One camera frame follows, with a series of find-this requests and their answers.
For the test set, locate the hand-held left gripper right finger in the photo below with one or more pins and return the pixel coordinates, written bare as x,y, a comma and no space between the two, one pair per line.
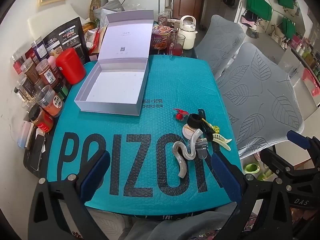
225,177

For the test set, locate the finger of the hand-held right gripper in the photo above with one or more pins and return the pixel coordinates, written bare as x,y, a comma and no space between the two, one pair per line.
298,140
270,160

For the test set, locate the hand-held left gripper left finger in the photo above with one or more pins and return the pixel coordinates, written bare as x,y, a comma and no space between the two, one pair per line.
97,170

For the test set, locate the clear plastic hair clip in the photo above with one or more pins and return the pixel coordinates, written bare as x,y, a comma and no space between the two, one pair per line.
201,151

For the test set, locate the cream hair claw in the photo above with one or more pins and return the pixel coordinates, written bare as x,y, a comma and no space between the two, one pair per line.
221,140

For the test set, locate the grey marbled hair claw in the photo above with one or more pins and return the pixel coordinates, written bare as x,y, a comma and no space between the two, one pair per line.
180,165

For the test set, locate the yellow-green small hair clip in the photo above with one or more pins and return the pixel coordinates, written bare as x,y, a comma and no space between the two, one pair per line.
215,129

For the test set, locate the black long hair clip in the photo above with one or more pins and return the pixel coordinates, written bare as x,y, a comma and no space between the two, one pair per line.
200,112

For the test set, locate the white hinged gift box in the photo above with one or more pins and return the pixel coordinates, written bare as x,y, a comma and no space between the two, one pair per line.
112,87

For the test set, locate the green slipper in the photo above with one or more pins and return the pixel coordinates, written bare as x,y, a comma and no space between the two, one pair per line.
250,168

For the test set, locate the round cream compact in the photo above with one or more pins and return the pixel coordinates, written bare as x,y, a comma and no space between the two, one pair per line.
187,131

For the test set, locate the grey leaf-pattern chair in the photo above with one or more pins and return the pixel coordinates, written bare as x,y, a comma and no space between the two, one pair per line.
220,40
262,92

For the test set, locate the black smartphone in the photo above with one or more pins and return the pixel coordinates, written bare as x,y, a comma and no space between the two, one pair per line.
37,152

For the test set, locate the black round hair band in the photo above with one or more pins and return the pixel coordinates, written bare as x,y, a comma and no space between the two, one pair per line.
192,123

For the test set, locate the teal bubble mailer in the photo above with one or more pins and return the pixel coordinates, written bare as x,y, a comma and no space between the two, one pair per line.
150,130

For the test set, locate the red bow hair clip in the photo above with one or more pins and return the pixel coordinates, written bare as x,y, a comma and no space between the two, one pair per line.
178,116

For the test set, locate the white blue small case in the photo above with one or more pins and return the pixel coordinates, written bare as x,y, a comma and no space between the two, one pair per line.
26,133

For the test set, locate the row of small bottles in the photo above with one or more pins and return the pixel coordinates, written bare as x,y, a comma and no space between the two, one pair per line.
307,55

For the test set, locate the red plastic canister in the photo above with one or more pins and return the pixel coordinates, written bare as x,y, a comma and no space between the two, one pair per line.
71,66

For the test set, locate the cluster of clear spice jars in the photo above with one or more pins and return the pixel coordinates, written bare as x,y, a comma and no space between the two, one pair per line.
47,73

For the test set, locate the pink bottle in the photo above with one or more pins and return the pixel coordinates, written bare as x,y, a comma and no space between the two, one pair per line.
53,61

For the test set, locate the red white snack packet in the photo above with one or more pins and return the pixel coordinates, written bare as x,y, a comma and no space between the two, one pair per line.
96,41

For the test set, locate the black printed snack pouch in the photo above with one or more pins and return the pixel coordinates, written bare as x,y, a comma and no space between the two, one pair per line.
70,37

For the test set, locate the glass with red drink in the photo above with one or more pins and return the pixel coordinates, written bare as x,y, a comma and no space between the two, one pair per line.
176,46

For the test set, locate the instant noodle cup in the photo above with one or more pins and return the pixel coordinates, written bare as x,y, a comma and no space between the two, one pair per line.
160,38

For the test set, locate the white thermos kettle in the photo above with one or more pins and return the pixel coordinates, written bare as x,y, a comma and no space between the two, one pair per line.
187,33

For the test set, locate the beige mug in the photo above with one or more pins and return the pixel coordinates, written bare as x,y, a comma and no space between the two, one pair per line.
173,23

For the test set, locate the grey foil pouch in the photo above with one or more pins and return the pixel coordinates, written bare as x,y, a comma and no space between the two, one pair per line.
110,6

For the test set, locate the patterned glass jar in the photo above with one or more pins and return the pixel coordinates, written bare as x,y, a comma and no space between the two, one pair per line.
162,18

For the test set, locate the woven straw fan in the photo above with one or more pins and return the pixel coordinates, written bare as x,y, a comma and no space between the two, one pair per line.
95,5

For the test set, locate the brown door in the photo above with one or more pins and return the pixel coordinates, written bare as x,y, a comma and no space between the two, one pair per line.
187,0

